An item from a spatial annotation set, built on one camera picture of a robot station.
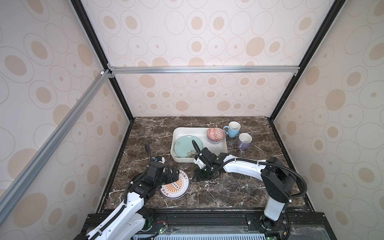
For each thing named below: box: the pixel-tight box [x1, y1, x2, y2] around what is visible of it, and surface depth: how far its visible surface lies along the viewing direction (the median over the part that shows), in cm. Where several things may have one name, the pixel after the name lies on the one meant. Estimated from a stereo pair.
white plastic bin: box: [170, 127, 228, 163], surface depth 105 cm
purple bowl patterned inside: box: [206, 127, 225, 143], surface depth 105 cm
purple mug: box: [237, 132, 253, 150], surface depth 102 cm
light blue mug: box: [223, 121, 241, 138], surface depth 106 cm
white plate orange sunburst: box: [159, 170, 191, 200], surface depth 85 cm
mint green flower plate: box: [173, 135, 203, 158], surface depth 104 cm
